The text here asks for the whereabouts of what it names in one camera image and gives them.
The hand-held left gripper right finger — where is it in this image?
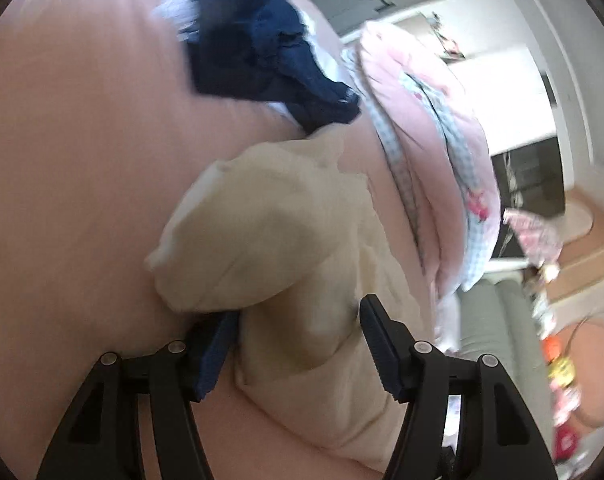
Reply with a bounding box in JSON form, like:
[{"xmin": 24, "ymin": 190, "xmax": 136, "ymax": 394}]
[{"xmin": 359, "ymin": 294, "xmax": 555, "ymax": 480}]

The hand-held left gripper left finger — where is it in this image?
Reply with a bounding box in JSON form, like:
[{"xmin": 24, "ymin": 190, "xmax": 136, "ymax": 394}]
[{"xmin": 36, "ymin": 310, "xmax": 240, "ymax": 480}]

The red shirt with cream lining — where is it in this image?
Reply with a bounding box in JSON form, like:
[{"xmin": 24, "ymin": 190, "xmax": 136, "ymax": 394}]
[{"xmin": 144, "ymin": 125, "xmax": 423, "ymax": 473}]

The white quilted blanket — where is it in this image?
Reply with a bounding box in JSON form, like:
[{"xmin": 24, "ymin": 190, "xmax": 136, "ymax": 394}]
[{"xmin": 432, "ymin": 290, "xmax": 463, "ymax": 356}]

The grey-green upholstered headboard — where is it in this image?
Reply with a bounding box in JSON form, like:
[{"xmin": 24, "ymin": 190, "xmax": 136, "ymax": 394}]
[{"xmin": 457, "ymin": 280, "xmax": 558, "ymax": 441}]

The yellow plush toy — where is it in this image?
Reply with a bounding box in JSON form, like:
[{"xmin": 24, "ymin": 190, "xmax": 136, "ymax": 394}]
[{"xmin": 549, "ymin": 357, "xmax": 578, "ymax": 388}]

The pink printed umbrella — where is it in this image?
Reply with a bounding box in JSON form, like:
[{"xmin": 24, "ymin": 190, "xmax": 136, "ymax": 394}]
[{"xmin": 502, "ymin": 207, "xmax": 565, "ymax": 268}]

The pink plush toy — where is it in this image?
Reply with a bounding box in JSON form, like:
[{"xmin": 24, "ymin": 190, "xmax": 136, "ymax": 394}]
[{"xmin": 557, "ymin": 385, "xmax": 583, "ymax": 426}]

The red plush toy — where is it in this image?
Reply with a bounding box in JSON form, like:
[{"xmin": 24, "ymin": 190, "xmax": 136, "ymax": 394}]
[{"xmin": 552, "ymin": 425, "xmax": 580, "ymax": 463}]

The pink checked duvet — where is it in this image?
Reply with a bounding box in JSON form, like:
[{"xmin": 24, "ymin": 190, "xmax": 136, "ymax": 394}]
[{"xmin": 342, "ymin": 22, "xmax": 503, "ymax": 291}]

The dark glass-door wardrobe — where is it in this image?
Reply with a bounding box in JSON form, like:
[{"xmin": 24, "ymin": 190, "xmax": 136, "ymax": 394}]
[{"xmin": 489, "ymin": 135, "xmax": 568, "ymax": 261}]

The white wardrobe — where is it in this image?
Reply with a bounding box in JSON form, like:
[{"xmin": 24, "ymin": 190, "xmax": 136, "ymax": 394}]
[{"xmin": 452, "ymin": 45, "xmax": 558, "ymax": 151}]

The navy blue garment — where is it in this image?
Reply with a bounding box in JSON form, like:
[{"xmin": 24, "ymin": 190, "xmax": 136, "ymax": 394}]
[{"xmin": 169, "ymin": 0, "xmax": 363, "ymax": 133}]

